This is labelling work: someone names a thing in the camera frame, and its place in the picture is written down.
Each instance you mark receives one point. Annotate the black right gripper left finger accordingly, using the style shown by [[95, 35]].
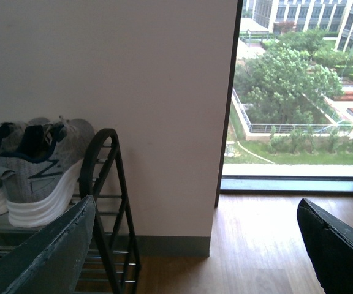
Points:
[[52, 259]]

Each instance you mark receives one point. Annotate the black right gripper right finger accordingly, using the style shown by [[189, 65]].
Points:
[[329, 245]]

